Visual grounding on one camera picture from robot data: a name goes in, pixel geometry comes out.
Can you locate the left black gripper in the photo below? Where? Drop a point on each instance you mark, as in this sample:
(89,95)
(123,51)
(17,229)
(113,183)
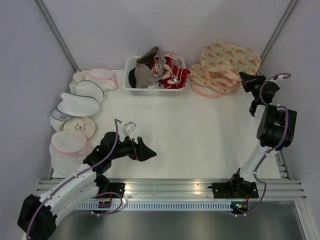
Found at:
(140,151)

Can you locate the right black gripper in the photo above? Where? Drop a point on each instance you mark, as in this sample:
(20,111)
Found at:
(247,80)

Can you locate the floral mesh laundry bag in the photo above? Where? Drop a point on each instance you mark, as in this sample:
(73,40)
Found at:
(229,59)

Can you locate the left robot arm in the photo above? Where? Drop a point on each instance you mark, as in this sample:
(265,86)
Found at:
(41,214)

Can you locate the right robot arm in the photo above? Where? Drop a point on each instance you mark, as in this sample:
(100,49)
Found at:
(275,131)

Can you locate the beige bag with bra print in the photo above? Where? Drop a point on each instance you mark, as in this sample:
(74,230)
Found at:
(83,125)

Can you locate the red bra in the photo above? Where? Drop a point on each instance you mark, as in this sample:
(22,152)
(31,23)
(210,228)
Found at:
(175,74)

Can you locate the black bra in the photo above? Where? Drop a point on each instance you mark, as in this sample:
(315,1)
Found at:
(132,79)

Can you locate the pink bra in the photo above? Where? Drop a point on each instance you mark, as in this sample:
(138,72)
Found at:
(170,71)

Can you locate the front pink trimmed mesh bag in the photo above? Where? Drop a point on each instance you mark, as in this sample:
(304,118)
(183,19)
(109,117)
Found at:
(68,149)

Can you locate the large white mesh bag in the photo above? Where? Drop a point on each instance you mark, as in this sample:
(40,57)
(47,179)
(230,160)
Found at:
(78,105)

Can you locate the pink trimmed white mesh bag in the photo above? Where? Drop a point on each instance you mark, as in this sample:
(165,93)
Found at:
(104,78)

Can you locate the taupe bra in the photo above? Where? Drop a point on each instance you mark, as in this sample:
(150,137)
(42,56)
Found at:
(145,75)

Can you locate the grey trimmed white mesh bag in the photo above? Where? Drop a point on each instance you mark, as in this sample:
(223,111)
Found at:
(90,89)

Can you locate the blue trimmed mesh bag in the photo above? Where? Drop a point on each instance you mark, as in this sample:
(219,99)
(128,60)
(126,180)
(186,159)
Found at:
(57,119)

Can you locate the cream round laundry bag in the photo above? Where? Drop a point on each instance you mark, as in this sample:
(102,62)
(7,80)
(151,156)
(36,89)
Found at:
(76,78)

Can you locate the white plastic basket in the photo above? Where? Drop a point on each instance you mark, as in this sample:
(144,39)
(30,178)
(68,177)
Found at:
(130,65)

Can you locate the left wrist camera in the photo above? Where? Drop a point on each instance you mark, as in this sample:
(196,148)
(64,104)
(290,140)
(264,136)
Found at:
(128,128)

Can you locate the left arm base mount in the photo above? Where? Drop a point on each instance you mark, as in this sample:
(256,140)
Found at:
(115,190)

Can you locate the white slotted cable duct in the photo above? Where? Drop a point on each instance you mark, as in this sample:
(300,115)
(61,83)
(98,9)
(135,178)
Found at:
(94,205)

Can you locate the right aluminium frame post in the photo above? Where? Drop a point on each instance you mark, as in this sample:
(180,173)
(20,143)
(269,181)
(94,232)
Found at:
(279,28)

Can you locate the aluminium frame post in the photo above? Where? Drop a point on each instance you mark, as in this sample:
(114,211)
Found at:
(279,28)
(40,4)

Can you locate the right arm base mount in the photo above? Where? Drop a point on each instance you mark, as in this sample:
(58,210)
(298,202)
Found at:
(226,190)

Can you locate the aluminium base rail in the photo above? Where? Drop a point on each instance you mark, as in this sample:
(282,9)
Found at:
(183,178)

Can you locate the left aluminium frame post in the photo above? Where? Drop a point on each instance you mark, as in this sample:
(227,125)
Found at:
(40,4)

